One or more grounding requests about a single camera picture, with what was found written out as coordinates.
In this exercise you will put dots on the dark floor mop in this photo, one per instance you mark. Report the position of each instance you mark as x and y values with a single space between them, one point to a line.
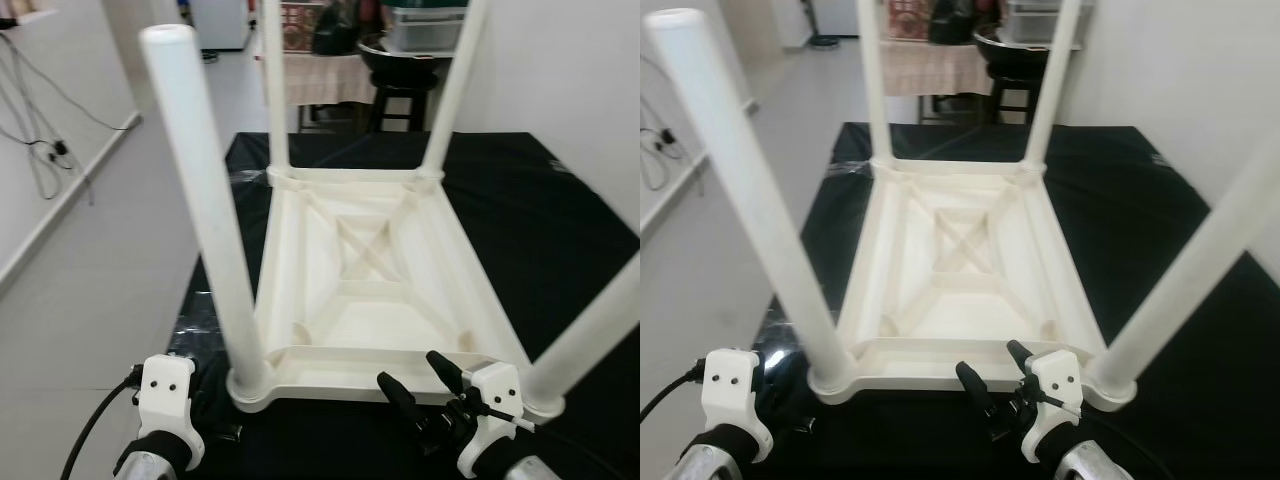
825 42
209 56

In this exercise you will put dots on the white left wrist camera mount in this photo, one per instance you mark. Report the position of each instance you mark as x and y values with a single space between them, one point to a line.
168 395
732 388

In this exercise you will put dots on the white tall appliance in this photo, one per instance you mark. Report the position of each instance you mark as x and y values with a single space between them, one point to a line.
220 22
835 15

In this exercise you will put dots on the clear tape patch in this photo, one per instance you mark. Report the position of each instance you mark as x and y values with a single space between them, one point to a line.
248 175
778 335
205 325
850 168
1160 160

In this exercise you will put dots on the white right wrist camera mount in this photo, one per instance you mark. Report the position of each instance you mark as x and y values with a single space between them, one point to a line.
495 395
1060 385

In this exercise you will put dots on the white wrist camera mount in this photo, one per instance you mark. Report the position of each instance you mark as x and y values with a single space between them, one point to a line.
1060 385
495 395
168 395
732 388

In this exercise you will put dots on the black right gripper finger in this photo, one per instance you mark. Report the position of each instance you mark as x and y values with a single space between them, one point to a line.
398 395
445 370
975 385
1020 358

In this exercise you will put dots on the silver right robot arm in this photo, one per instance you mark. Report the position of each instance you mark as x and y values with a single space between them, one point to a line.
510 468
1075 460

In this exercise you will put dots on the black tablecloth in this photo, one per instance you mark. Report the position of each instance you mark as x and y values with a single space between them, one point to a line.
1150 220
540 220

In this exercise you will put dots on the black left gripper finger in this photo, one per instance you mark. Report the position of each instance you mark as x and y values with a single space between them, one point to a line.
207 378
778 372

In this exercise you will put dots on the white plastic children table top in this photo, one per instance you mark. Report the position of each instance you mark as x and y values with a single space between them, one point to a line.
370 300
960 290

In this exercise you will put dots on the beige patterned tablecloth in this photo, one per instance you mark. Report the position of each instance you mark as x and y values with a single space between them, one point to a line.
935 70
325 80

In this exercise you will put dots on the white plastic table leg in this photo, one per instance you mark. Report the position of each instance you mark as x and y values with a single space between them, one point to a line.
590 330
1190 280
205 200
750 190
1055 85
275 90
455 90
875 85

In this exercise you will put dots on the red printed box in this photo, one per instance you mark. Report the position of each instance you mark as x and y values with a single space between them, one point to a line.
300 25
910 18

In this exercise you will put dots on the black bag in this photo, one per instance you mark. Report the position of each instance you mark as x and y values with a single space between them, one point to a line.
338 28
955 22

